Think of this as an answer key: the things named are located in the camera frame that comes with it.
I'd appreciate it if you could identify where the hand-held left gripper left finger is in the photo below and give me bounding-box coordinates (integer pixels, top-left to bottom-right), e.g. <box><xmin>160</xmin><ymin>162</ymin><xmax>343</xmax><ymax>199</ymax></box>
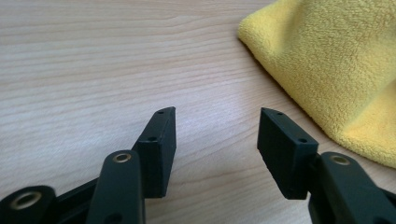
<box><xmin>132</xmin><ymin>105</ymin><xmax>177</xmax><ymax>199</ymax></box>

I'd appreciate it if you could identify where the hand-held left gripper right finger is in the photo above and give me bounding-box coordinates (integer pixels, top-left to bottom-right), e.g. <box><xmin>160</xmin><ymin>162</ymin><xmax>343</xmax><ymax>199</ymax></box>
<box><xmin>257</xmin><ymin>106</ymin><xmax>319</xmax><ymax>201</ymax></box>

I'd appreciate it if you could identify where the yellow towel with black trim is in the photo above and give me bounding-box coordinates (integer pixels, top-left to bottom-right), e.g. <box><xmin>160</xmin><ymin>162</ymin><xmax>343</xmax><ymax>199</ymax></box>
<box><xmin>236</xmin><ymin>0</ymin><xmax>396</xmax><ymax>170</ymax></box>

